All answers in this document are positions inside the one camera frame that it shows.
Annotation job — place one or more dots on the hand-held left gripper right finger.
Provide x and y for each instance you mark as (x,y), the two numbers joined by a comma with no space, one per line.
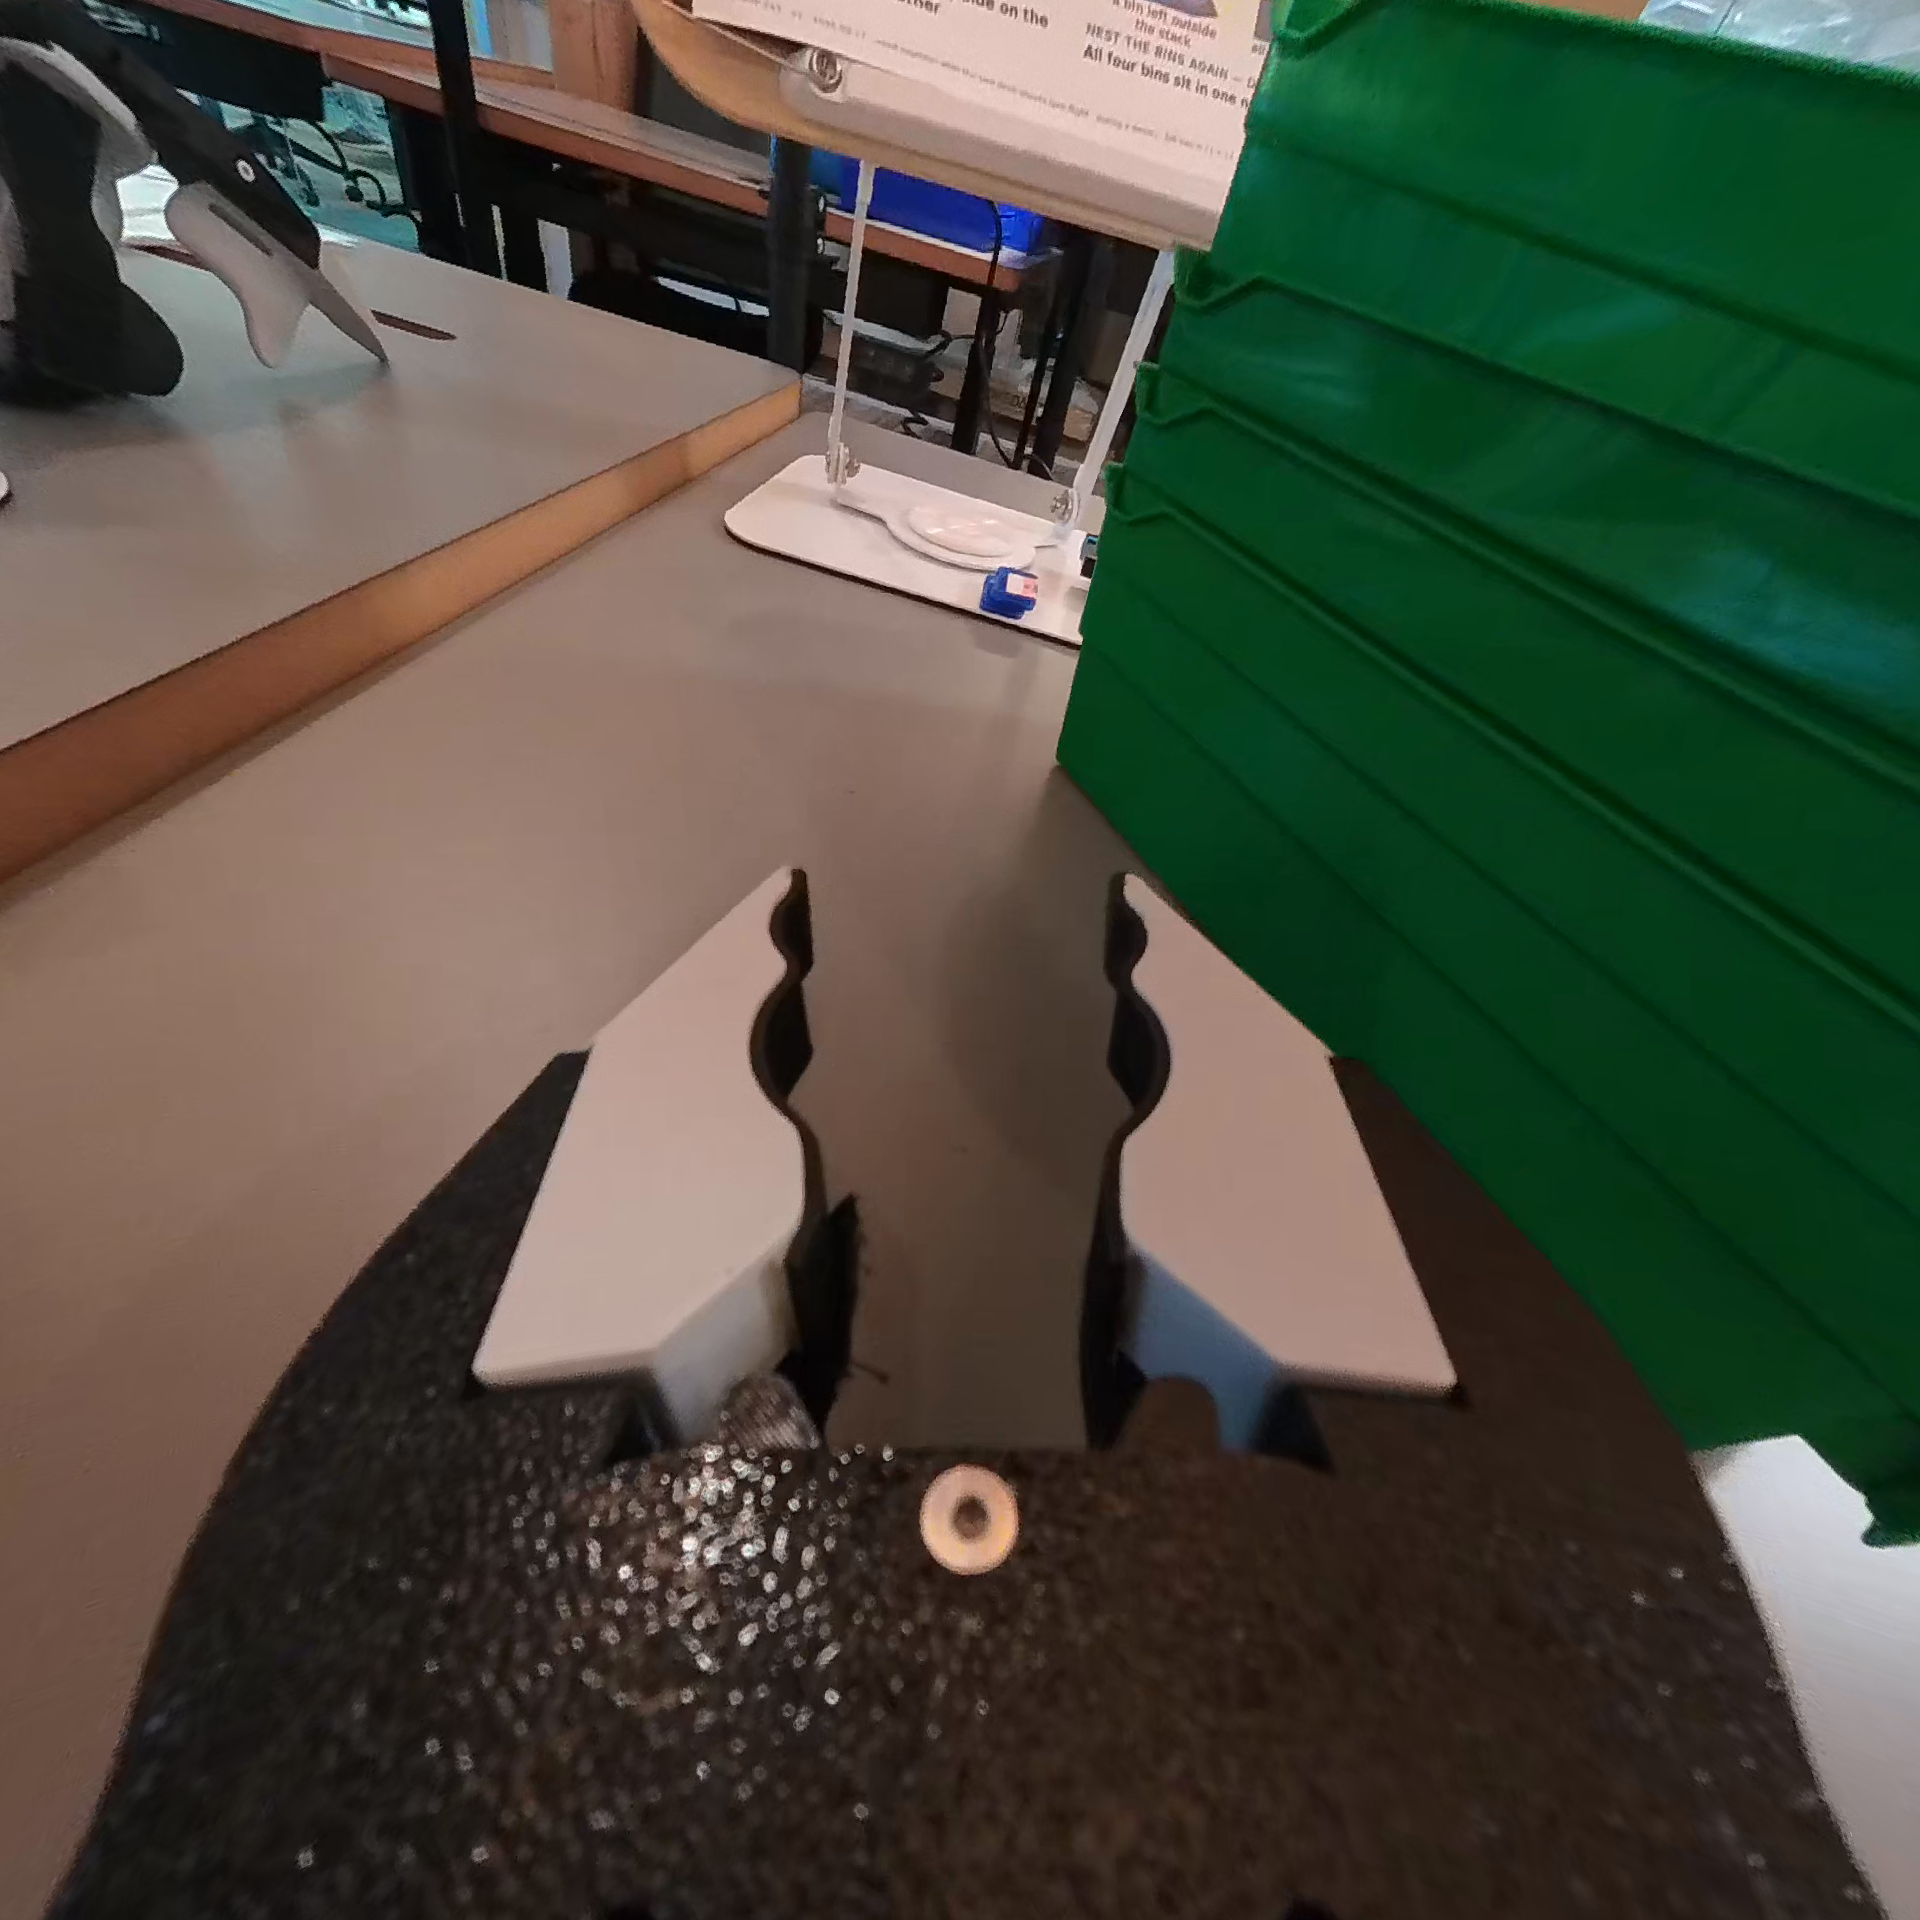
(1278,1200)

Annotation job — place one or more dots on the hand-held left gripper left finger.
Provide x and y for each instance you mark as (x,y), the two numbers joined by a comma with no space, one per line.
(643,1200)

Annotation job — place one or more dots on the stack of blue bins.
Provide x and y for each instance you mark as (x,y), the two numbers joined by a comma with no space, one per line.
(932,195)

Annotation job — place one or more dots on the small blue box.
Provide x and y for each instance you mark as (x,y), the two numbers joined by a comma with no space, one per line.
(1005,595)

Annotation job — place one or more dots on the black box blue stripe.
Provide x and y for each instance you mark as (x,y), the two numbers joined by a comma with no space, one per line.
(1094,563)

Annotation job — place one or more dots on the white round disc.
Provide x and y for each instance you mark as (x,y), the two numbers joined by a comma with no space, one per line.
(966,531)

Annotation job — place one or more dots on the grey side table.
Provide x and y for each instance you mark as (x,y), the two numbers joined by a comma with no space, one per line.
(375,480)

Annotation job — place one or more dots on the wooden workbench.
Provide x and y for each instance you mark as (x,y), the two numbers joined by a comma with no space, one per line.
(599,137)

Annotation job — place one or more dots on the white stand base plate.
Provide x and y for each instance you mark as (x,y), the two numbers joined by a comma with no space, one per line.
(809,517)

